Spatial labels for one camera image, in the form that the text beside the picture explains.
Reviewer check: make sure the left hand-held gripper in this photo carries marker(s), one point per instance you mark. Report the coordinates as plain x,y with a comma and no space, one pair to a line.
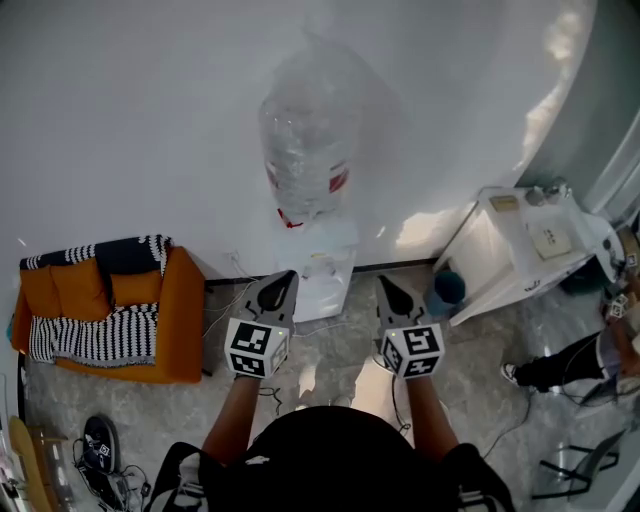
250,345

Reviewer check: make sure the white water dispenser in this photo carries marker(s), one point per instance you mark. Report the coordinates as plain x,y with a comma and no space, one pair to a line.
320,240

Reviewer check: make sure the orange cushion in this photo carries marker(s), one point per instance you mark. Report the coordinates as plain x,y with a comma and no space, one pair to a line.
80,290
135,290
37,292

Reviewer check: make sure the black oval device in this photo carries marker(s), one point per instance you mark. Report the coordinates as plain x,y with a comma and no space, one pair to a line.
100,442

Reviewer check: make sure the orange sofa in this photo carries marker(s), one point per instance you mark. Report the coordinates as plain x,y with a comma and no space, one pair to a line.
180,325

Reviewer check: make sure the wooden rack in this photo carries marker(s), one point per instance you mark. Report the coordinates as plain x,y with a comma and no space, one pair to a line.
27,460

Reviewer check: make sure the person's left forearm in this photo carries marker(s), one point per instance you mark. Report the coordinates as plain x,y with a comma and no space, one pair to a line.
232,425

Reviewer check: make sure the person's right forearm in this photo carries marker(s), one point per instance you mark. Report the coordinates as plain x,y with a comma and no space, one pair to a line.
430,425

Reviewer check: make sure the teal trash bin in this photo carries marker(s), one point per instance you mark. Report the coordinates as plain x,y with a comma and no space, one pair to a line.
447,292

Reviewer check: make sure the black white striped blanket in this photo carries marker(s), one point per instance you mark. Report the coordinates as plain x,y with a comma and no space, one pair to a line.
90,335

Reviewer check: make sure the large clear water bottle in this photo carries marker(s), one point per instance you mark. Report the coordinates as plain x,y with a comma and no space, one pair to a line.
310,140

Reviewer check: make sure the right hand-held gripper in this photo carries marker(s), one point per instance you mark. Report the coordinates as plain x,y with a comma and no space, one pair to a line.
417,345

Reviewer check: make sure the person's black t-shirt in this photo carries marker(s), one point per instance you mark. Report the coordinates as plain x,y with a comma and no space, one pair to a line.
330,460

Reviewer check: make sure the person's right white shoe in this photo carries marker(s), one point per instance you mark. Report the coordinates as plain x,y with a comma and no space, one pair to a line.
341,401

